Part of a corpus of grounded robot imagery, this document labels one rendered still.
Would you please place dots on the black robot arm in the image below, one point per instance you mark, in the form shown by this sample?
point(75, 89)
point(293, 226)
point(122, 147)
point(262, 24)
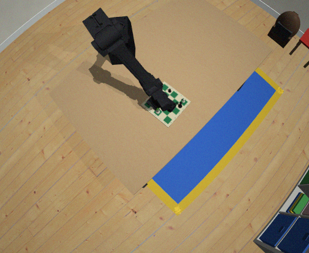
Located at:
point(109, 40)

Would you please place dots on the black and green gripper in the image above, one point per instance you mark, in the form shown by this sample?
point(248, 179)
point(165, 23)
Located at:
point(150, 102)

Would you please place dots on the green and cream chessboard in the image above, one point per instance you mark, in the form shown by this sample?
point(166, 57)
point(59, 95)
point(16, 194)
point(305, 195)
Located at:
point(166, 117)

